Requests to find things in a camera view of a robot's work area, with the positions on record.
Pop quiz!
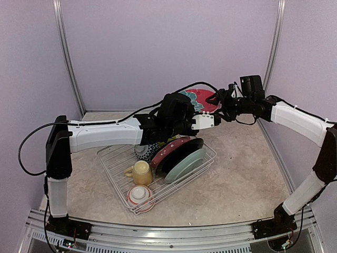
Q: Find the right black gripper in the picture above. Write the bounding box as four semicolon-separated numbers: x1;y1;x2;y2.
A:
206;88;254;121

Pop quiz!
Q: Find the red teal floral plate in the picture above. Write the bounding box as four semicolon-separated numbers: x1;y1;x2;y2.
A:
180;89;220;113

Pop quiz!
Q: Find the black plate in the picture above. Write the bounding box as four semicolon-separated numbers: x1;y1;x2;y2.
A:
155;137;204;177

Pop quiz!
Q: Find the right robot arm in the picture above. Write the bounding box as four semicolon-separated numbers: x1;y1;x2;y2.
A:
206;75;336;234

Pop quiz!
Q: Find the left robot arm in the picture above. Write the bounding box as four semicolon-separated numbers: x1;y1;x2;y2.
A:
29;89;221;235

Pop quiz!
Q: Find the green bowl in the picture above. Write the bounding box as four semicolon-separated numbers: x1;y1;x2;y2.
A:
167;135;180;143

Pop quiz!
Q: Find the pink speckled plate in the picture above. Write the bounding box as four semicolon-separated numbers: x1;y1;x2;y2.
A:
150;137;191;169

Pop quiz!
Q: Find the blue white patterned bowl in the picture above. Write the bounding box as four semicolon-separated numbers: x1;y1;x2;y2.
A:
134;143;160;163

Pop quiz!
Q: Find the light teal plate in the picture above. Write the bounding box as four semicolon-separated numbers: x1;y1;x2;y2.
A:
164;148;206;183

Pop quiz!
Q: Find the yellow mug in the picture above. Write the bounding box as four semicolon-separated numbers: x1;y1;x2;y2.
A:
124;160;153;186

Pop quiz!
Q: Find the white bowl red rim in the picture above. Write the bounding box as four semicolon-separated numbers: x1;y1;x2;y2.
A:
126;185;155;213

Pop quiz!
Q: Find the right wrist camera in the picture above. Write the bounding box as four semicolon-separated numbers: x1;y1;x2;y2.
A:
229;82;243;98

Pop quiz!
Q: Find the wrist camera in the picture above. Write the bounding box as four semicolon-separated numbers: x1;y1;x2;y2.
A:
191;111;221;130
229;82;243;98

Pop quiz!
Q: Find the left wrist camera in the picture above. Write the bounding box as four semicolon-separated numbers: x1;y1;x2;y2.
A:
191;111;221;130

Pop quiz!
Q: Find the white wire dish rack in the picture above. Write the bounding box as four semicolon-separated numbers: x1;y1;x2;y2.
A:
97;143;216;215

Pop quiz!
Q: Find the right aluminium frame post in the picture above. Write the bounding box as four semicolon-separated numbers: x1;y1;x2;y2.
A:
263;0;286;90

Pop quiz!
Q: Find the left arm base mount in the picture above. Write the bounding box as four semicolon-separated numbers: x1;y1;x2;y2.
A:
46;215;92;240

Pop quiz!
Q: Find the aluminium front rail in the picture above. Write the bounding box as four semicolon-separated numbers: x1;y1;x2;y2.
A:
17;208;326;252

